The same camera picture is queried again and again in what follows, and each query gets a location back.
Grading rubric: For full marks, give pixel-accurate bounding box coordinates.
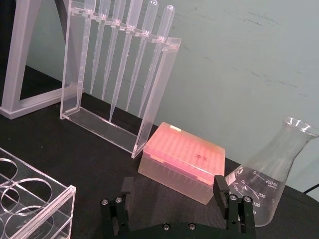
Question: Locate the pale grey plastic frame stand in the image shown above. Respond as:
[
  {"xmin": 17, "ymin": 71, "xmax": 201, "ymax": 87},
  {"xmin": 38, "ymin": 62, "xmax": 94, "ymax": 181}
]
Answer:
[{"xmin": 0, "ymin": 0, "xmax": 73, "ymax": 120}]

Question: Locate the black table cloth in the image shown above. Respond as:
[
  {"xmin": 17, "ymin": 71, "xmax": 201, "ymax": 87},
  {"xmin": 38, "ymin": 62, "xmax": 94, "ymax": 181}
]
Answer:
[{"xmin": 0, "ymin": 65, "xmax": 319, "ymax": 239}]

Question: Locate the clear acrylic tube rack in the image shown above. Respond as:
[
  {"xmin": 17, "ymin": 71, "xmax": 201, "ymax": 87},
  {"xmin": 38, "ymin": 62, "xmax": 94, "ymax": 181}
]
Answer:
[{"xmin": 0, "ymin": 147, "xmax": 77, "ymax": 239}]

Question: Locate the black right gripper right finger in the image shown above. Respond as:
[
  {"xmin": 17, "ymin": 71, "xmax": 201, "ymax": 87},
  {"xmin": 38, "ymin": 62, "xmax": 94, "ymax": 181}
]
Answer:
[{"xmin": 213, "ymin": 175, "xmax": 257, "ymax": 235}]

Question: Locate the clear plastic transfer pipette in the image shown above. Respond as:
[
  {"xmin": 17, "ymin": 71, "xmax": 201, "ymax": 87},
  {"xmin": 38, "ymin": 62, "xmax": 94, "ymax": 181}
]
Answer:
[
  {"xmin": 137, "ymin": 5, "xmax": 175, "ymax": 117},
  {"xmin": 108, "ymin": 0, "xmax": 143, "ymax": 122},
  {"xmin": 89, "ymin": 0, "xmax": 111, "ymax": 94},
  {"xmin": 126, "ymin": 0, "xmax": 160, "ymax": 112},
  {"xmin": 102, "ymin": 0, "xmax": 126, "ymax": 100},
  {"xmin": 78, "ymin": 0, "xmax": 97, "ymax": 93}
]

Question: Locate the thin black cable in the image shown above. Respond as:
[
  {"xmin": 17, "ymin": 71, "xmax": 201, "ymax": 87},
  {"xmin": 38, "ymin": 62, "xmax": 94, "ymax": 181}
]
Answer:
[{"xmin": 302, "ymin": 182, "xmax": 319, "ymax": 195}]

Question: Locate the glass conical flask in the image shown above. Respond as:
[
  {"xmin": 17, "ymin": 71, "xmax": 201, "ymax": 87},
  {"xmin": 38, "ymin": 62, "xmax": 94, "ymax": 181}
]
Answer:
[{"xmin": 224, "ymin": 116, "xmax": 319, "ymax": 228}]

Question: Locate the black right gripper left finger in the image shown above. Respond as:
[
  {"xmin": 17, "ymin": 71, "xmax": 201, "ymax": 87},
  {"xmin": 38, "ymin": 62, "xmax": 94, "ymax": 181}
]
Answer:
[{"xmin": 99, "ymin": 176, "xmax": 136, "ymax": 236}]

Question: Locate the clear acrylic pipette stand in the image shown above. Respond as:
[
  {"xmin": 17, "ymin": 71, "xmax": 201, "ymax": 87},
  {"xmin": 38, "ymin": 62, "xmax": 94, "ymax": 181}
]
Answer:
[{"xmin": 59, "ymin": 0, "xmax": 181, "ymax": 159}]

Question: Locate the pink pipette tip box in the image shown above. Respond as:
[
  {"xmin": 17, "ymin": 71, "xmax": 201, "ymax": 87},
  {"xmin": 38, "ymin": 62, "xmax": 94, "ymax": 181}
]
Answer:
[{"xmin": 138, "ymin": 121, "xmax": 226, "ymax": 206}]

